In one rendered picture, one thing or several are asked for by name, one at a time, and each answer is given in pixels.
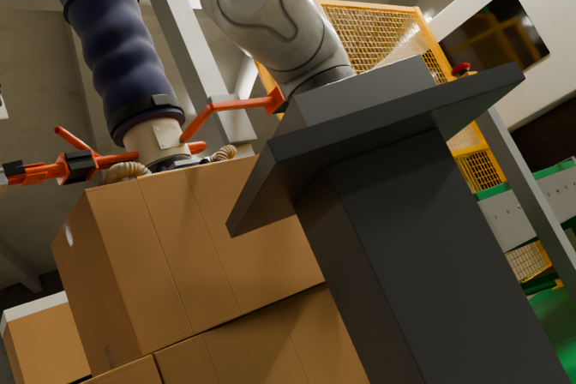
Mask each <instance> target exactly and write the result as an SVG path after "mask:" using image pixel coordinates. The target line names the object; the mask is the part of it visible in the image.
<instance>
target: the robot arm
mask: <svg viewBox="0 0 576 384"><path fill-rule="evenodd" d="M200 4H201V7H202V9H203V10H204V11H205V13H206V14H207V15H208V16H209V17H210V18H211V19H212V21H213V22H214V23H215V24H216V25H217V26H218V27H219V28H220V30H221V31H222V32H223V33H224V34H225V35H226V37H227V38H228V39H229V40H230V41H231V42H232V43H233V44H234V45H235V46H236V47H238V48H239V49H240V50H241V51H243V52H244V53H245V54H246V55H248V56H249V57H251V58H253V59H254V60H256V62H258V63H261V64H262V65H263V66H264V67H265V68H266V70H267V71H268V73H269V74H270V75H271V76H272V78H273V79H274V80H275V81H276V82H277V83H278V85H279V88H280V89H281V91H282V92H283V94H284V96H285V97H286V99H287V101H288V103H289V104H290V102H291V99H292V97H293V96H294V95H297V94H300V93H304V92H307V91H309V90H312V89H315V88H318V87H322V86H325V85H327V84H330V83H333V82H336V81H340V80H343V79H345V78H348V77H351V76H354V75H356V73H355V71H354V70H353V68H352V66H351V64H350V62H349V60H348V57H347V56H346V53H345V50H344V48H343V46H342V44H341V42H340V40H339V37H338V36H337V34H336V32H335V31H334V29H333V27H332V25H331V23H330V21H329V20H328V18H327V17H326V15H325V14H324V12H323V11H322V9H321V7H320V6H319V4H318V3H317V2H316V1H315V0H200Z"/></svg>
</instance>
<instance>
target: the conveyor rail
mask: <svg viewBox="0 0 576 384"><path fill-rule="evenodd" d="M536 182H537V184H538V186H539V188H540V190H541V191H542V192H543V195H544V197H545V199H546V200H547V202H548V204H549V206H550V207H551V209H552V211H553V213H554V215H555V216H556V218H557V220H558V222H559V223H560V224H561V223H562V222H564V221H566V220H568V219H570V218H572V217H574V216H576V166H574V167H571V168H569V169H566V170H564V171H560V172H557V173H555V174H552V175H550V176H547V177H543V178H541V179H538V180H536ZM477 204H478V206H479V207H480V208H481V210H482V212H483V215H484V217H485V218H486V220H487V222H488V224H489V227H490V228H491V230H492V232H493V233H494V235H495V238H496V240H497V242H498V244H499V245H500V247H501V249H502V251H503V253H506V252H508V251H509V250H510V249H513V248H515V247H517V246H519V245H520V244H522V243H525V242H527V241H528V240H530V239H532V238H534V237H536V236H537V234H536V232H535V231H534V230H533V228H532V226H531V223H530V221H529V220H528V218H527V217H526V215H525V212H524V210H523V209H522V207H521V206H520V204H519V201H518V199H517V198H516V196H515V194H514V192H513V190H512V189H510V190H508V191H506V192H503V193H500V194H498V195H494V196H491V197H489V198H487V199H484V200H481V201H478V202H477Z"/></svg>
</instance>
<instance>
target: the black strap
mask: <svg viewBox="0 0 576 384"><path fill-rule="evenodd" d="M168 107H169V108H175V109H178V110H180V111H181V112H182V114H184V111H183V108H182V105H181V103H180V101H179V99H177V98H175V97H173V96H170V95H167V94H158V95H152V96H149V97H145V98H142V99H138V100H135V101H133V102H130V103H128V104H126V105H124V106H123V107H121V108H120V109H118V110H117V111H115V112H114V113H113V114H112V115H111V117H110V118H109V120H108V122H107V128H108V130H109V133H110V136H111V138H112V140H113V135H114V132H115V130H116V129H117V128H118V126H120V125H121V124H122V123H124V122H125V121H127V120H128V119H130V118H132V117H134V116H136V115H138V114H141V113H142V112H145V111H150V110H154V109H159V108H168Z"/></svg>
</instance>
